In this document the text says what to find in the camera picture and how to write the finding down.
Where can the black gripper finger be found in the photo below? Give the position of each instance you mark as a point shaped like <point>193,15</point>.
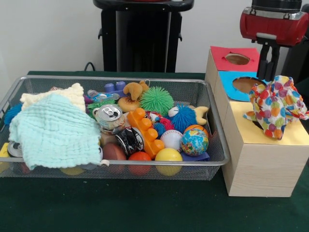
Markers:
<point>273,65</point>
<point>263,65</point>

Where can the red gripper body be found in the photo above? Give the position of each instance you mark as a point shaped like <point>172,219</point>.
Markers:
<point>272,29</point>

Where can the colourful spotted cloth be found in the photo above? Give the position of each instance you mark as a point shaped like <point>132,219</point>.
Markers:
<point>275,108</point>

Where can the cream waffle cloth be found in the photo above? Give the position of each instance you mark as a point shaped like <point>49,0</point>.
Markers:
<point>70,93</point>

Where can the mint green waffle cloth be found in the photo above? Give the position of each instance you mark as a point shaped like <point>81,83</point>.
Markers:
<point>55,130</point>

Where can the wooden box with three holes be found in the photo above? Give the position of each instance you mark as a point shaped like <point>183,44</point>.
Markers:
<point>260,174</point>

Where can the globe print ball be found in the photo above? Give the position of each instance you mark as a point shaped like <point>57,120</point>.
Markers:
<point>194,142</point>

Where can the green spiky ball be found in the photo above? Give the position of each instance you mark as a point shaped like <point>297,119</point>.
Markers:
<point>157,97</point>

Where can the white baseball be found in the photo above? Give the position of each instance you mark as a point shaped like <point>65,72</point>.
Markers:
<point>171,139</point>

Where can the brown plush toy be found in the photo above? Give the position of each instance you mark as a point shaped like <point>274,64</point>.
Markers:
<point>135,89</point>

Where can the yellow ball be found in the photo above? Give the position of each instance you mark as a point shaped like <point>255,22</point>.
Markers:
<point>168,155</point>

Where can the orange plastic brick block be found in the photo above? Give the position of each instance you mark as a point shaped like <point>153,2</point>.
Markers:
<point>144,130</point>

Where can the crushed black drink can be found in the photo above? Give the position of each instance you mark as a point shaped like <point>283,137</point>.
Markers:
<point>130,141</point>

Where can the green label drink can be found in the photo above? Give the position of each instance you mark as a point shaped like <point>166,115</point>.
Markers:
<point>111,116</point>

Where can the dark green tablecloth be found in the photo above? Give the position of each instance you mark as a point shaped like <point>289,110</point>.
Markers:
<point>120,205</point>

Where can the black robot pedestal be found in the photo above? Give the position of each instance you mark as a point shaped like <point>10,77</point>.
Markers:
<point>142,36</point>

